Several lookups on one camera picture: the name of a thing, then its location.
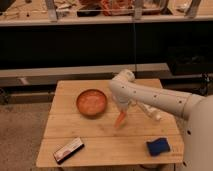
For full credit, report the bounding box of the orange pepper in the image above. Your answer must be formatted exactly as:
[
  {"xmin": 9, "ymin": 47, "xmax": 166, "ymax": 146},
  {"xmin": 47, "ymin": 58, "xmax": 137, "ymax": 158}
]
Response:
[{"xmin": 114, "ymin": 111, "xmax": 127, "ymax": 128}]

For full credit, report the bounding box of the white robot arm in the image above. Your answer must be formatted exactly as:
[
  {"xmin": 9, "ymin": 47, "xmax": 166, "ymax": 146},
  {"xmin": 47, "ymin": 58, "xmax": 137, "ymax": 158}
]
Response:
[{"xmin": 109, "ymin": 69, "xmax": 213, "ymax": 171}]

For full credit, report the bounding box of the orange ceramic bowl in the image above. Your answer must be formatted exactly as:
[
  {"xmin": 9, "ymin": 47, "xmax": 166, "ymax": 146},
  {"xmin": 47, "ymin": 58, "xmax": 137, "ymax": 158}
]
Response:
[{"xmin": 76, "ymin": 89, "xmax": 107, "ymax": 117}]

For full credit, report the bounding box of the clear plastic cup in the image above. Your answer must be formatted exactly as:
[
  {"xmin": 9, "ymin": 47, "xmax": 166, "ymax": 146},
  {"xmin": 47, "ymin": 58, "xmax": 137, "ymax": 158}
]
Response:
[{"xmin": 110, "ymin": 88, "xmax": 117, "ymax": 101}]

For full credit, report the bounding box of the wooden folding table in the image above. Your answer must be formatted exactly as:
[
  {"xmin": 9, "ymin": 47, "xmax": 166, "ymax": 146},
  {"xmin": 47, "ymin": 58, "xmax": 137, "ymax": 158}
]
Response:
[{"xmin": 36, "ymin": 80, "xmax": 184, "ymax": 167}]

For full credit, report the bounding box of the blue sponge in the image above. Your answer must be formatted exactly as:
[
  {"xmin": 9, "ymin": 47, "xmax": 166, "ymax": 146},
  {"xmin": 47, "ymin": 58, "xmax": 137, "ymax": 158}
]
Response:
[{"xmin": 146, "ymin": 137, "xmax": 170, "ymax": 156}]

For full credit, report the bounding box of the black and white box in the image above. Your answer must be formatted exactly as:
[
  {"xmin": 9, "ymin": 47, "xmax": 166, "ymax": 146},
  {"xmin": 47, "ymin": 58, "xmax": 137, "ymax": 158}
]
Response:
[{"xmin": 53, "ymin": 137, "xmax": 84, "ymax": 164}]

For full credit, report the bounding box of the long metal bench rail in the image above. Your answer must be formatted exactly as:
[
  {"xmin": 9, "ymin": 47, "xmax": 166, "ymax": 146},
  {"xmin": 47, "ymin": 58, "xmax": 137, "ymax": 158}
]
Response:
[{"xmin": 0, "ymin": 63, "xmax": 169, "ymax": 87}]

